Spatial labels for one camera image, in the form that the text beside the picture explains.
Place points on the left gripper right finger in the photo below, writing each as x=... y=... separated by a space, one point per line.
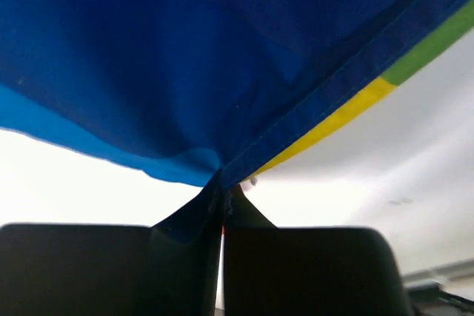
x=306 y=271

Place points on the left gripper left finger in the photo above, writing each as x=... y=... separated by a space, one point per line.
x=170 y=268

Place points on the rainbow striped shorts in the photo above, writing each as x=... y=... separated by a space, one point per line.
x=330 y=110

